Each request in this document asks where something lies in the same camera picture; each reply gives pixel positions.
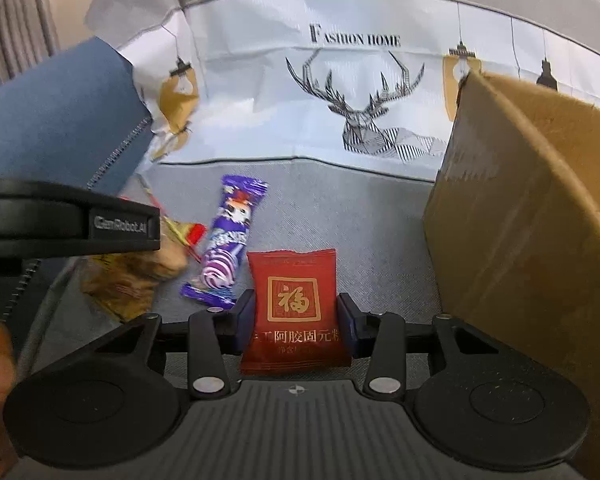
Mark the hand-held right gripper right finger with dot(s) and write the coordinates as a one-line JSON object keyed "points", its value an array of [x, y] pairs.
{"points": [[345, 323]]}

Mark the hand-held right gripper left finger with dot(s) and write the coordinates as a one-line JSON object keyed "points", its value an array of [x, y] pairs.
{"points": [[245, 321]]}

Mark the clear bag of peanut snacks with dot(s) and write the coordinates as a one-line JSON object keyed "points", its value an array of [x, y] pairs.
{"points": [[130, 280]]}

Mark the brown cardboard box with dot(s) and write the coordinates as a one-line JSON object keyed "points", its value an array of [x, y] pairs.
{"points": [[520, 220]]}

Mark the purple candy packet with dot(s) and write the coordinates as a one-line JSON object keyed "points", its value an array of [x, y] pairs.
{"points": [[230, 240]]}

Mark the blue zippered cushion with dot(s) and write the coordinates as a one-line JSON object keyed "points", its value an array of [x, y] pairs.
{"points": [[55, 120]]}

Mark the red and yellow snack packet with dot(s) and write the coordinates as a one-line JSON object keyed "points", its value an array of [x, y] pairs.
{"points": [[187, 235]]}

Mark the grey printed bed sheet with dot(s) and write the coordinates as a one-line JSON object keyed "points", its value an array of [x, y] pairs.
{"points": [[380, 210]]}

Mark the grey curtain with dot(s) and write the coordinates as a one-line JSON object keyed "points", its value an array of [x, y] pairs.
{"points": [[15, 20]]}

